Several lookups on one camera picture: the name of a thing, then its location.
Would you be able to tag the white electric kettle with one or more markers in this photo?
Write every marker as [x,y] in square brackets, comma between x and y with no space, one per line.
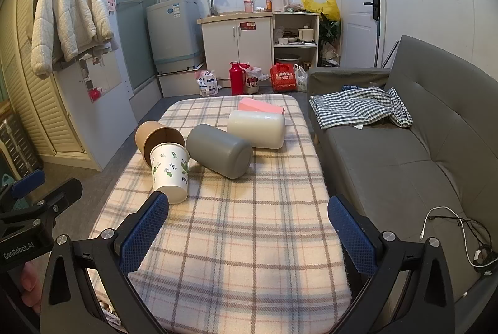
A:
[279,1]

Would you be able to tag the metal faucet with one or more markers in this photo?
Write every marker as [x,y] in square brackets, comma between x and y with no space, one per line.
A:
[213,3]

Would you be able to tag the wall mirror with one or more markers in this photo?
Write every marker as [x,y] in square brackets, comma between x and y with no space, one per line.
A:
[105,73]

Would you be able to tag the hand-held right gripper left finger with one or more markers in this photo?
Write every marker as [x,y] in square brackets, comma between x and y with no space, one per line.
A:
[144,233]

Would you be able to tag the pink box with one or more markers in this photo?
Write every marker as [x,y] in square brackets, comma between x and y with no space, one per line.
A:
[258,106]

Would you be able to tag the small white appliance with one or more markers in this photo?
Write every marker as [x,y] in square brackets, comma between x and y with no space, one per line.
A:
[305,35]

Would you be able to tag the green plant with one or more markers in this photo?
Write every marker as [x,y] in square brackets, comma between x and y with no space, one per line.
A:
[328,32]

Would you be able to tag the pink bottle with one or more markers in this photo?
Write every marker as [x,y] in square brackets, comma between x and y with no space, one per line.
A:
[248,6]

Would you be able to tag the grey plastic cup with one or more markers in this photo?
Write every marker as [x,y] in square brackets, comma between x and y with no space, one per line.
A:
[218,149]

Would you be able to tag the frosted glass door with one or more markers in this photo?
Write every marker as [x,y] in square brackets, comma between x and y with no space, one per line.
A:
[132,26]

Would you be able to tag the yellow plastic bag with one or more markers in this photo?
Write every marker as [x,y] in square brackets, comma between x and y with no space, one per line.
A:
[328,9]

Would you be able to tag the blue packet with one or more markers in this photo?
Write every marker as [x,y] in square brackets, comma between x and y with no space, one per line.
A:
[350,87]

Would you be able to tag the green checked cloth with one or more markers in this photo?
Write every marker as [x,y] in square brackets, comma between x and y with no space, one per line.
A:
[350,108]

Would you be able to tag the orange bottle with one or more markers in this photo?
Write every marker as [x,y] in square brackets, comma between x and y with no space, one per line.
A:
[269,2]

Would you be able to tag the cartoon-print waste bin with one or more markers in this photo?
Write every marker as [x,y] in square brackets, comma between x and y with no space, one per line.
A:
[252,83]

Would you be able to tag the dark pot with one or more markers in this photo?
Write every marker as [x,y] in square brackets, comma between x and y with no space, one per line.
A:
[287,59]

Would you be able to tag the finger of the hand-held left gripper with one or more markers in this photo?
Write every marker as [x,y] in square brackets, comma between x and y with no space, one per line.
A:
[27,180]
[58,198]

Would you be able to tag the dark suitcase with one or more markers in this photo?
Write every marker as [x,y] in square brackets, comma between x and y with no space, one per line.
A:
[15,139]

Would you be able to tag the grey sofa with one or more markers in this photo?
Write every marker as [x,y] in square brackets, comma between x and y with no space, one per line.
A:
[389,170]

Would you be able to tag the red gift bag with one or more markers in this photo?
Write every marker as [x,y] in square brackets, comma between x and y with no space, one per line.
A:
[284,79]

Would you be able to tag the red thermos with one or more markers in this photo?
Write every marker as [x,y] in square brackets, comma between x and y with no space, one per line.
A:
[236,81]

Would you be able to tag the white frosted plastic cup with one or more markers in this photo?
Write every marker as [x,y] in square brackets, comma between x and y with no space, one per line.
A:
[256,129]

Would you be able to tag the white leaf-print paper cup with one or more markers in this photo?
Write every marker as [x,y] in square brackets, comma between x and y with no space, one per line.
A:
[171,178]

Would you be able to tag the person's left hand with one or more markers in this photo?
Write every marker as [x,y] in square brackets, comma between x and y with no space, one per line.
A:
[29,281]

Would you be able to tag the plaid tablecloth table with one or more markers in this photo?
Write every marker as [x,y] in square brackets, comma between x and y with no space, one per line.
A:
[233,233]

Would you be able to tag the white plastic bag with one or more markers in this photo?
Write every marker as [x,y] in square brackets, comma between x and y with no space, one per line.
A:
[301,81]

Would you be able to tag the white bowl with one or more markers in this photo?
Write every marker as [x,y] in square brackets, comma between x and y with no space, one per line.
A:
[282,41]

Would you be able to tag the white sink cabinet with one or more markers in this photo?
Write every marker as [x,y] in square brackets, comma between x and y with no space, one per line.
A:
[233,46]

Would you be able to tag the louvred wardrobe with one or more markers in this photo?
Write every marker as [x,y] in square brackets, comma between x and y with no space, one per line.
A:
[35,104]

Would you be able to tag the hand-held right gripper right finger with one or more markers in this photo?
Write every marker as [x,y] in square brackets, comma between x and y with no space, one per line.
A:
[352,240]

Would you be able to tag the grey washing machine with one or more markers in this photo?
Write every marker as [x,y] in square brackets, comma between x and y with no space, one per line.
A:
[175,34]

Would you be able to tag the brown paper cup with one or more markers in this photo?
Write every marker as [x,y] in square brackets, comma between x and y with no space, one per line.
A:
[149,135]

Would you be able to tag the white puffer jacket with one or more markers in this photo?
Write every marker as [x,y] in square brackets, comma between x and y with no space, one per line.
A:
[66,7]

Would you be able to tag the white open shelf unit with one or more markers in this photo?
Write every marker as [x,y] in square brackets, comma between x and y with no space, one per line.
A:
[295,45]

